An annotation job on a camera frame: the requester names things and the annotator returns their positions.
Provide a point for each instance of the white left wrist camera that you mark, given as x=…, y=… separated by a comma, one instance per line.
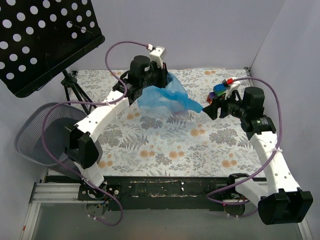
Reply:
x=156, y=54

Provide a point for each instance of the black perforated music stand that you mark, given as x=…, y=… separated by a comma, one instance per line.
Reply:
x=40, y=39

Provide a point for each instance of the colourful toy brick car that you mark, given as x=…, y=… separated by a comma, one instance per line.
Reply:
x=218, y=90

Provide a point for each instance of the grey mesh trash bin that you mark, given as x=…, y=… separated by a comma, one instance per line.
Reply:
x=41, y=138

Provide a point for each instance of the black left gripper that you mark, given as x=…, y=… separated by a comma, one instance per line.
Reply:
x=163, y=76

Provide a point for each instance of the aluminium frame rail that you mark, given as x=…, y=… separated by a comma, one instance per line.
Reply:
x=52, y=193

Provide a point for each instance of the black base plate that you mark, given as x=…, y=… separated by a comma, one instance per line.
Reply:
x=161, y=193

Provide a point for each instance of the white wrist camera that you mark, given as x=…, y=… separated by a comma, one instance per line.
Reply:
x=231, y=84
x=156, y=54

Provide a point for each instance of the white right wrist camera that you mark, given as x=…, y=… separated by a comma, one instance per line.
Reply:
x=231, y=84

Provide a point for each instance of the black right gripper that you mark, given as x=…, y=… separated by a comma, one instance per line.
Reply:
x=223, y=107

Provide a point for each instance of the floral table mat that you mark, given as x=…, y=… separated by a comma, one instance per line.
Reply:
x=142, y=142

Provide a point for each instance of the blue plastic trash bag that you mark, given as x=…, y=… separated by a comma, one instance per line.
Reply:
x=174, y=97

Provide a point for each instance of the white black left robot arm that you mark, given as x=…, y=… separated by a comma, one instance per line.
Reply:
x=80, y=140

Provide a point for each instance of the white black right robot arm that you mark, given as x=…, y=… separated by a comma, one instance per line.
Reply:
x=284, y=201

